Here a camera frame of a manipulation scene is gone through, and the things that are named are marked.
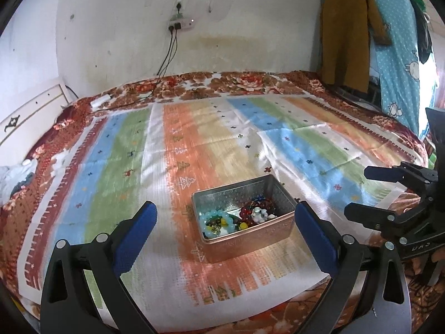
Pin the white power strip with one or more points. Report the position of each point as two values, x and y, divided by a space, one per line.
186 23

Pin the blue polka dot cloth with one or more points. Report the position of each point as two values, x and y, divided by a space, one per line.
396 41

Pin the white wooden headboard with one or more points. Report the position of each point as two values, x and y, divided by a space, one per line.
27 114

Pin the mustard hanging garment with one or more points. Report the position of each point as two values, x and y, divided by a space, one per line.
344 31

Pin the white charger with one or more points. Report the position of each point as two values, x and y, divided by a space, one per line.
100 101

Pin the grey crumpled cloth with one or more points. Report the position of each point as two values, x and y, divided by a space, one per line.
14 184

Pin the white wall socket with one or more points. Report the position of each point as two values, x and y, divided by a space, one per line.
179 5

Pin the dark hanging clothing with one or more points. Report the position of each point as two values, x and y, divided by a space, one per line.
424 34

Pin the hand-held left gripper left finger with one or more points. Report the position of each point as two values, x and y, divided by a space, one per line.
139 233

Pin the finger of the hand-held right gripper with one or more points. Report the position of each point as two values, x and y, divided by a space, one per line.
365 214
382 174

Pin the copper metal tin box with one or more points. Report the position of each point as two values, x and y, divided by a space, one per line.
243 243

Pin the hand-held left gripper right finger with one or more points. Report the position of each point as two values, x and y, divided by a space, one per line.
313 233

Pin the striped colourful mat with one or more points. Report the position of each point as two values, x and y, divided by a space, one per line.
121 163

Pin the small white object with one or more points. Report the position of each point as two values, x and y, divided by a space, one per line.
26 162

